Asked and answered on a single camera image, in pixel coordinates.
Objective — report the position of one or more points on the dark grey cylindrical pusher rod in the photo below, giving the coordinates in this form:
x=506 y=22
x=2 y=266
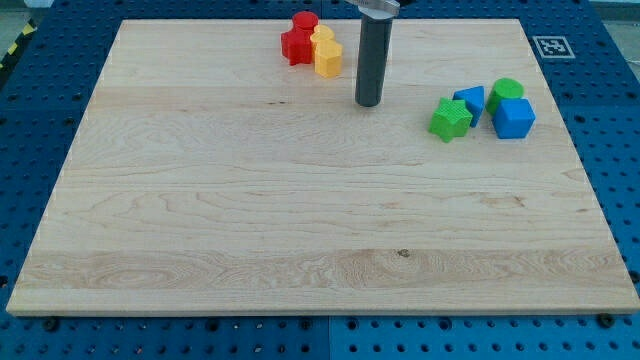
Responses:
x=374 y=43

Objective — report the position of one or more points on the silver metal rod mount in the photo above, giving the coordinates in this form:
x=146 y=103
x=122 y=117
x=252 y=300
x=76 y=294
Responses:
x=377 y=7

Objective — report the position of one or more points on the red star block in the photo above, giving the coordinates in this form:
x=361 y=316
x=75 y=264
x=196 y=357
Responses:
x=296 y=47

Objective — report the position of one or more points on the green star block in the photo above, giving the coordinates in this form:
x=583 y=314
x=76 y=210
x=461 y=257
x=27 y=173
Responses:
x=450 y=119

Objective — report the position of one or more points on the yellow hexagon block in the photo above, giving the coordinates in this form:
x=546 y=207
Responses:
x=328 y=58

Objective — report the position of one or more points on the blue triangle block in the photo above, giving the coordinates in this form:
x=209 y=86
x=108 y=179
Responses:
x=474 y=98

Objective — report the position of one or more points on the green cylinder block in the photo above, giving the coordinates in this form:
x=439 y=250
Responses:
x=502 y=89

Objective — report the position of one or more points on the blue cube block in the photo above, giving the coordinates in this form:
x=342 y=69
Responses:
x=513 y=118

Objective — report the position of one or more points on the white fiducial marker tag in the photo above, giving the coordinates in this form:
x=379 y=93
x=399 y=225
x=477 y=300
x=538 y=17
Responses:
x=553 y=47

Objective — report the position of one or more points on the light wooden board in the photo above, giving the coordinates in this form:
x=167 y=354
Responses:
x=209 y=177

